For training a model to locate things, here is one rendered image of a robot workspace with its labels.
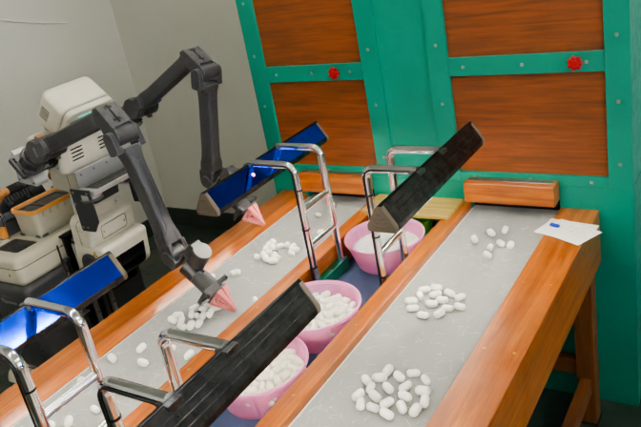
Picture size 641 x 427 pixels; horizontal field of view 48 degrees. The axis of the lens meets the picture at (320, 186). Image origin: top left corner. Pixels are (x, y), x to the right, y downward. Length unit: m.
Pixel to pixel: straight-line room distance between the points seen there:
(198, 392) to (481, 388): 0.68
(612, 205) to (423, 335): 0.82
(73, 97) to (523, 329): 1.63
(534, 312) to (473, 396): 0.35
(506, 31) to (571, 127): 0.36
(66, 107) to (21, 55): 1.71
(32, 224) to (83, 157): 0.43
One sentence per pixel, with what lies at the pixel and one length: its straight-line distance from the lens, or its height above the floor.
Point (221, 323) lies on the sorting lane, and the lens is 2.11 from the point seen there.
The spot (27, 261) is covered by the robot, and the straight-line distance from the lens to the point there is 2.86.
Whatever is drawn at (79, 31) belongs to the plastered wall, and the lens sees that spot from 4.47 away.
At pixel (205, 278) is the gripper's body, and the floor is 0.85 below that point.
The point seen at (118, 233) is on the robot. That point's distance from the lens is 2.77.
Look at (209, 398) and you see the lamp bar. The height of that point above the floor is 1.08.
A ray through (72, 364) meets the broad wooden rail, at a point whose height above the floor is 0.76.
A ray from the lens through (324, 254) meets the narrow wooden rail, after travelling 2.31.
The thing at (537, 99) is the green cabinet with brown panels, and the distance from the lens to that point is 2.33.
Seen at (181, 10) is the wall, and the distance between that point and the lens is 4.25.
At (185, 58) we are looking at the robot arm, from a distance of 2.44.
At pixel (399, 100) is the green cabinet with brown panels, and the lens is 2.50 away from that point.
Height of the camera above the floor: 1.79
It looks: 21 degrees down
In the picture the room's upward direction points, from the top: 11 degrees counter-clockwise
